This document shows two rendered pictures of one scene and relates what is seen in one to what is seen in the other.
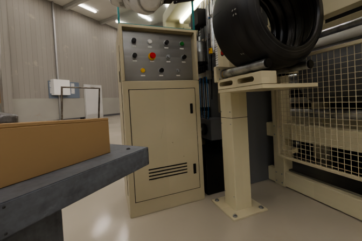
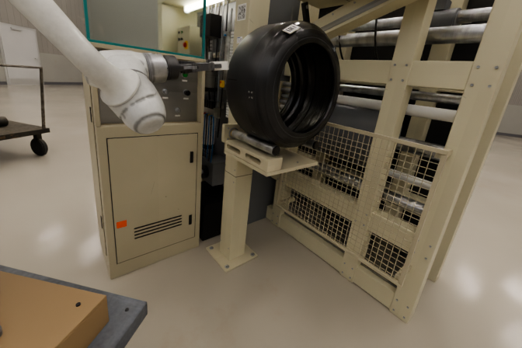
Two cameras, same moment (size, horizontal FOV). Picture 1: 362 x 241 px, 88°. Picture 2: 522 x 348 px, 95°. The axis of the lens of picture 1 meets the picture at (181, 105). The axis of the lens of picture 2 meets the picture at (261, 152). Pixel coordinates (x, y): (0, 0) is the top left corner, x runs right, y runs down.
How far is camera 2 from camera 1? 0.45 m
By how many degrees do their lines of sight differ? 25
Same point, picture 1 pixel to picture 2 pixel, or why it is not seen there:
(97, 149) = (97, 329)
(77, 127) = (78, 329)
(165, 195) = (154, 250)
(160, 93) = (152, 141)
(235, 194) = (229, 246)
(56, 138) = not seen: outside the picture
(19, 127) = not seen: outside the picture
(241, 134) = (243, 192)
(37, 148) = not seen: outside the picture
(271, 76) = (276, 164)
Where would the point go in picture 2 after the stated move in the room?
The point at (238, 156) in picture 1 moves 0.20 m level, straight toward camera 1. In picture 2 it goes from (238, 212) to (236, 231)
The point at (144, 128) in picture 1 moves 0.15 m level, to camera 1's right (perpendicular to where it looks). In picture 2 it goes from (128, 184) to (158, 182)
